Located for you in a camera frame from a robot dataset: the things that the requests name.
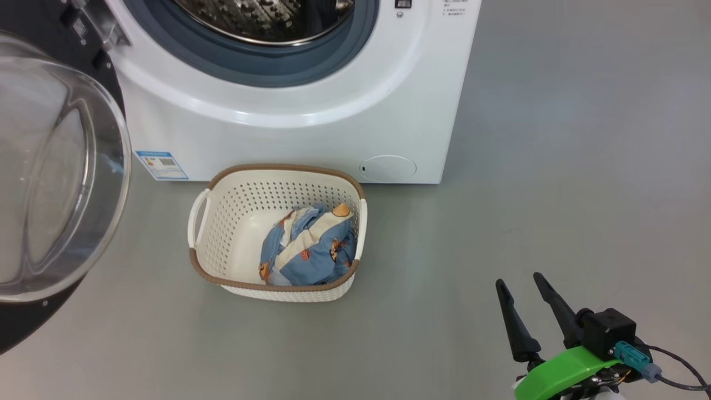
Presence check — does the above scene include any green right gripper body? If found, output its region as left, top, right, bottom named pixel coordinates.
left=514, top=344, right=623, bottom=400

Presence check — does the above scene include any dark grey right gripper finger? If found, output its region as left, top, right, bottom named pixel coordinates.
left=533, top=272, right=585, bottom=349
left=496, top=279, right=542, bottom=363

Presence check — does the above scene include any blue cream cartoon print garment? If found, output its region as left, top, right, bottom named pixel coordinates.
left=258, top=203, right=357, bottom=287

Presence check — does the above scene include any light blue garment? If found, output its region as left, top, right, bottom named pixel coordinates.
left=281, top=207, right=328, bottom=239

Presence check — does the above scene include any black round glass washer door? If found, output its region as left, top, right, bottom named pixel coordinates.
left=0, top=0, right=133, bottom=356

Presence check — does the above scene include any white front-load washing machine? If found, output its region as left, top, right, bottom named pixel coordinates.
left=103, top=0, right=483, bottom=184

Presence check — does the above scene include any washing machine drum opening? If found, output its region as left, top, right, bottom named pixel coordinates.
left=169, top=0, right=356, bottom=46

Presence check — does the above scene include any round white filter cover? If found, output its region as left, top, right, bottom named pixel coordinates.
left=359, top=155, right=417, bottom=182

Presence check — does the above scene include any cream perforated laundry basket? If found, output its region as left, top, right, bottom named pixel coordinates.
left=188, top=163, right=368, bottom=303

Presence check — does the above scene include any blue energy label sticker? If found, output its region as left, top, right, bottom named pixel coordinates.
left=135, top=150, right=188, bottom=181

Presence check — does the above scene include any teal cable connector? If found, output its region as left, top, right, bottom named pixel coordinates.
left=614, top=341, right=663, bottom=384

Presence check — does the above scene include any thin black camera cable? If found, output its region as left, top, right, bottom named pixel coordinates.
left=647, top=344, right=711, bottom=391

